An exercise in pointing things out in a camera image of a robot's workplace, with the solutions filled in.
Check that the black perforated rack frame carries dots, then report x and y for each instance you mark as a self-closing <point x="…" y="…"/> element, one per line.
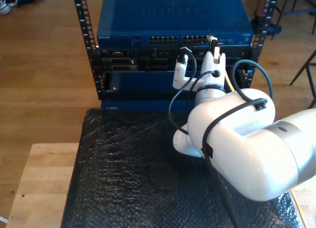
<point x="81" y="20"/>

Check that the blue network switch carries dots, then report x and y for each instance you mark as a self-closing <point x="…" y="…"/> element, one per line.
<point x="160" y="18"/>

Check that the black chair with blue seat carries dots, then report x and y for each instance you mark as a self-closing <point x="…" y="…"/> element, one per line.
<point x="296" y="12"/>

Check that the black metal chair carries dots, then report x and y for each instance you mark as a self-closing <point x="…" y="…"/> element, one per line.
<point x="302" y="69"/>

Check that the black bubble wrap mat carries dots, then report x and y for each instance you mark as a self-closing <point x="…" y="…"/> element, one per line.
<point x="123" y="188"/>

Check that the black rack server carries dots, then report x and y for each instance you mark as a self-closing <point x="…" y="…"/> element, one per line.
<point x="148" y="62"/>

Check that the black rack drawer tray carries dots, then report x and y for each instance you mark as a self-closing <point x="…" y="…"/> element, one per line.
<point x="138" y="96"/>

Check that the white shoe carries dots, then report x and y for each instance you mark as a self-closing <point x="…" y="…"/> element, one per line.
<point x="3" y="8"/>

